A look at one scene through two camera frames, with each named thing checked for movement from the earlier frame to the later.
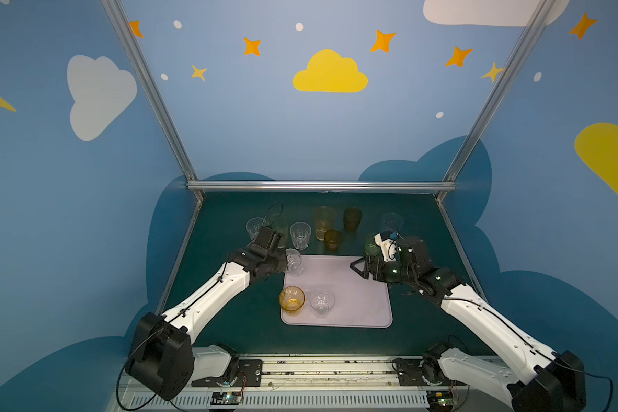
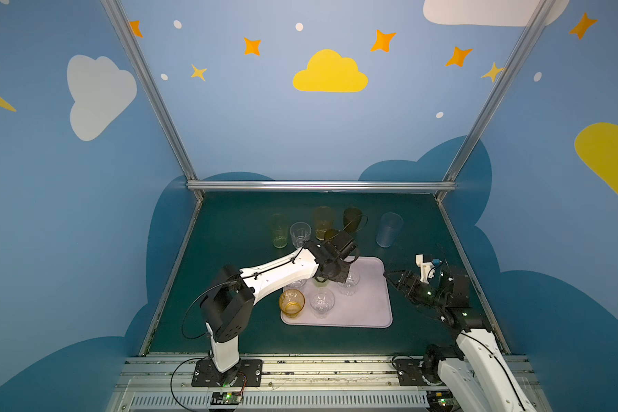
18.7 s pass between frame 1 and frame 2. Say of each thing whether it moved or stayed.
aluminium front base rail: stayed
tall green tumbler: stayed
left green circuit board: stayed
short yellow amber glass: stayed
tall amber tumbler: stayed
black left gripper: moved
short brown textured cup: stayed
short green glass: moved
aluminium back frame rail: stayed
